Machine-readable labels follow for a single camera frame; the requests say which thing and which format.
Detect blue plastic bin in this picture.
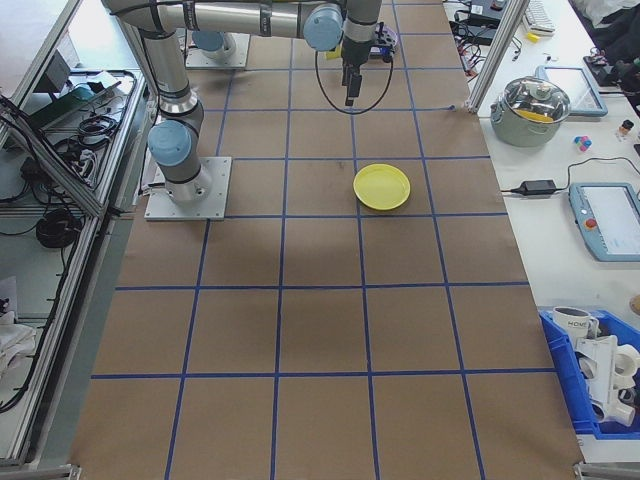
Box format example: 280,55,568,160
538,308,640,440

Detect white plastic pipe fitting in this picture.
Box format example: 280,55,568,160
573,333,640,426

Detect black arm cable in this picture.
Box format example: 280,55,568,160
314,47,396,115

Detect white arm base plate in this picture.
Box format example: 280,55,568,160
184,33,250,70
143,156,234,222

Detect white keyboard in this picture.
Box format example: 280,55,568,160
521,0,556,36

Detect white cable bundle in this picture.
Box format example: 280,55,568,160
69,147,101,181

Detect black cable bundle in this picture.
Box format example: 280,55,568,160
74,113,121,149

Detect yellow plastic plate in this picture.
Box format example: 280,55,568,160
352,163,412,212

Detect black adapter cable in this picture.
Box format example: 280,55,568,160
499,157,640,196

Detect V-shaped metal bar frame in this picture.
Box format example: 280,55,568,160
0,0,169,471

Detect blue-grey teach pendant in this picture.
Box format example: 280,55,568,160
567,181,640,263
535,64,609,118

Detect aluminium extrusion post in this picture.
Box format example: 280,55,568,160
464,0,532,117

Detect grey pot with glass lid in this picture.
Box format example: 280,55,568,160
489,75,572,148

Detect small red connectors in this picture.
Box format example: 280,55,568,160
458,43,485,77

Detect black cable coil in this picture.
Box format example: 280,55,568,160
35,208,82,250

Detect white cloth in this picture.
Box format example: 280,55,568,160
0,277,39,384

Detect black device with white label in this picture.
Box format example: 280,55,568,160
464,0,507,25

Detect white mug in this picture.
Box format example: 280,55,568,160
551,305,600,342

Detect grey box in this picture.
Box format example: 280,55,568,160
33,51,74,94

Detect black power adapter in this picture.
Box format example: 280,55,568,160
519,179,558,197

